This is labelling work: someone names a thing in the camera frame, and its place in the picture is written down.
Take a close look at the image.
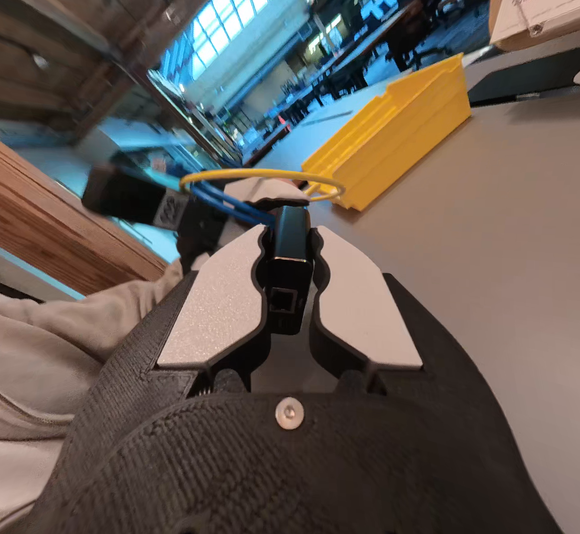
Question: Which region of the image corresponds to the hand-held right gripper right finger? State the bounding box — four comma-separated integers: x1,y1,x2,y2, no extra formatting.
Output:
310,226,424,385

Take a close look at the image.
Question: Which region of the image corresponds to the black ethernet splitter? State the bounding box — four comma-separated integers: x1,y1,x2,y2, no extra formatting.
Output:
265,205,316,336

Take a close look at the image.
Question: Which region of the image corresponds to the white table with wood edge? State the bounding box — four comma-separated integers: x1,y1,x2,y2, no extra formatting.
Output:
244,85,396,169

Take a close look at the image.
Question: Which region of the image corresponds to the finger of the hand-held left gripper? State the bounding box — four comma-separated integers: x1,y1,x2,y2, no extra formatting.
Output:
224,178,312,209

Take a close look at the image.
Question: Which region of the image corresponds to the person's left forearm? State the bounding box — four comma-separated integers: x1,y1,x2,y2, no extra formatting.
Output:
0,260,200,521

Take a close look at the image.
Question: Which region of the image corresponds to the group of black office chairs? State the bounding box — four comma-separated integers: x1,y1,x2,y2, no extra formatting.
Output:
385,0,455,74

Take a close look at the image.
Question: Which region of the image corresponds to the group of wooden office desks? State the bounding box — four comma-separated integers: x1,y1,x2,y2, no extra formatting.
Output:
280,0,495,105

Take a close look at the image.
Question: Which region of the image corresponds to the blue ethernet cable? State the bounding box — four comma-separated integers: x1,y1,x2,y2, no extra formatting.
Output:
189,180,278,228

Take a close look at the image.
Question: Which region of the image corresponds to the yellow plastic bin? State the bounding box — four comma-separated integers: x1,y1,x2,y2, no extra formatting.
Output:
301,53,473,213

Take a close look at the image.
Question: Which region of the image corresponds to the yellow ethernet cable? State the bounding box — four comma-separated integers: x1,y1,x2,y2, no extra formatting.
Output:
179,168,346,203

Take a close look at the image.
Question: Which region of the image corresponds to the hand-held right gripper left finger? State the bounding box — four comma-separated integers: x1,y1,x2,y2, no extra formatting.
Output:
156,225,273,383

